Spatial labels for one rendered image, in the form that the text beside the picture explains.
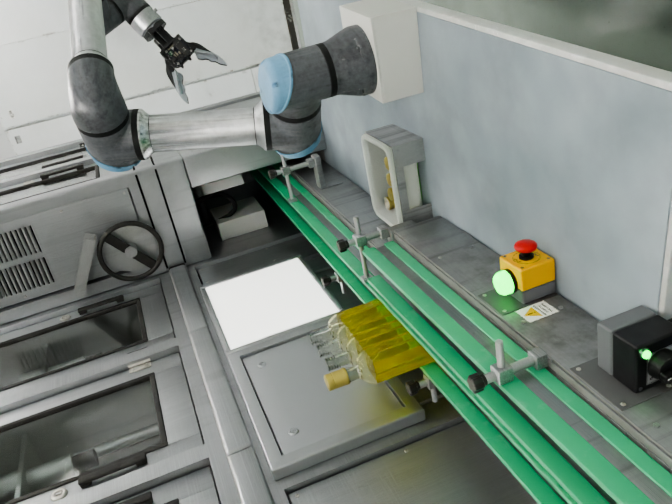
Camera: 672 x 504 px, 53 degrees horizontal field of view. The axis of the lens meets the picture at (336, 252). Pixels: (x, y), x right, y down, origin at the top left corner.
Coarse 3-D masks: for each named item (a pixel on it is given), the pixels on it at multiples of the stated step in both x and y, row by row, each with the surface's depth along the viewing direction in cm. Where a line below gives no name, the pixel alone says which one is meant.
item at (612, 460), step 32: (384, 256) 149; (416, 288) 134; (448, 288) 132; (448, 320) 122; (480, 320) 120; (480, 352) 112; (512, 352) 110; (512, 384) 103; (544, 384) 102; (544, 416) 96; (576, 416) 95; (576, 448) 89; (608, 448) 89; (640, 448) 87; (608, 480) 84; (640, 480) 83
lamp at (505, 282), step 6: (504, 270) 119; (510, 270) 119; (498, 276) 118; (504, 276) 118; (510, 276) 118; (498, 282) 118; (504, 282) 117; (510, 282) 118; (516, 282) 118; (498, 288) 119; (504, 288) 118; (510, 288) 118; (516, 288) 118; (504, 294) 119
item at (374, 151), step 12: (372, 144) 169; (384, 144) 156; (372, 156) 170; (384, 156) 171; (372, 168) 172; (384, 168) 172; (372, 180) 173; (384, 180) 174; (396, 180) 158; (372, 192) 174; (384, 192) 175; (396, 192) 158; (372, 204) 176; (384, 204) 176; (396, 204) 159; (384, 216) 172; (396, 216) 170
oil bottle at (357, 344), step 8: (376, 328) 144; (384, 328) 143; (392, 328) 143; (400, 328) 142; (360, 336) 142; (368, 336) 142; (376, 336) 141; (384, 336) 141; (392, 336) 140; (352, 344) 140; (360, 344) 140; (368, 344) 139; (376, 344) 139; (352, 352) 139; (360, 352) 139; (352, 360) 140
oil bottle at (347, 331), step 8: (384, 312) 149; (360, 320) 148; (368, 320) 147; (376, 320) 147; (384, 320) 146; (392, 320) 146; (344, 328) 146; (352, 328) 146; (360, 328) 145; (368, 328) 145; (344, 336) 144; (352, 336) 144; (344, 344) 144
